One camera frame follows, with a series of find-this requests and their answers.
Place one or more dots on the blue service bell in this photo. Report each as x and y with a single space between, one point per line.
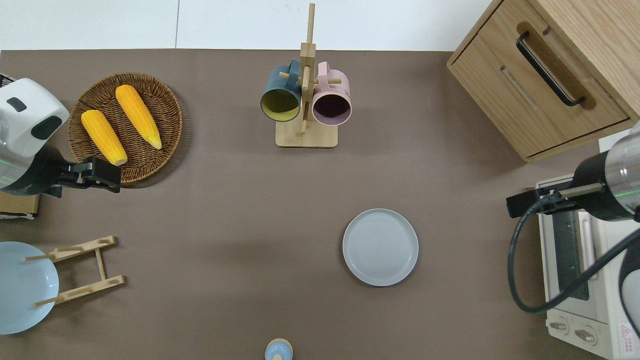
278 351

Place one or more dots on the brown table mat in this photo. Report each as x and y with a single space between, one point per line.
225 200

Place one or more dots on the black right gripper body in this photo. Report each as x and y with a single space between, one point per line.
542 200

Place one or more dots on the pink mug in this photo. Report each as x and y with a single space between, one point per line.
331 87

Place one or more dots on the cream toaster oven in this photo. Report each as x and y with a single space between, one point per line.
600 300

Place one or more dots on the blunt yellow corn cob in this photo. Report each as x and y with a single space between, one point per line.
102 136

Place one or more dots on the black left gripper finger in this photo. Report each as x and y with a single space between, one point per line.
111 179

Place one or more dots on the gray plate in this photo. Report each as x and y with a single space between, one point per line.
380 247

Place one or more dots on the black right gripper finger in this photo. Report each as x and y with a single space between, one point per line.
515 205

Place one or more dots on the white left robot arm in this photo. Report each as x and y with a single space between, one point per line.
25 115

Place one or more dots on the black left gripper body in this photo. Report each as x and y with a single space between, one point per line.
82 175

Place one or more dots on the pointed yellow corn cob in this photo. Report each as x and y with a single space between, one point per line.
137 115

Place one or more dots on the wooden dish rack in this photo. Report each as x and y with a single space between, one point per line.
92 246

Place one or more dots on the wooden cabinet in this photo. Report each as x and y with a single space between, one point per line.
585 30

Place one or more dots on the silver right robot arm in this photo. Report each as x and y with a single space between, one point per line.
615 170

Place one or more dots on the light blue plate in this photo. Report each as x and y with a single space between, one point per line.
22 290

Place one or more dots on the wooden mug tree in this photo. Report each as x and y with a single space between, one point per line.
306 135

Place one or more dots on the brown wicker basket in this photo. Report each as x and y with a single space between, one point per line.
150 165

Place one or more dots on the teal mug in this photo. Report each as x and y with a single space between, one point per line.
280 87

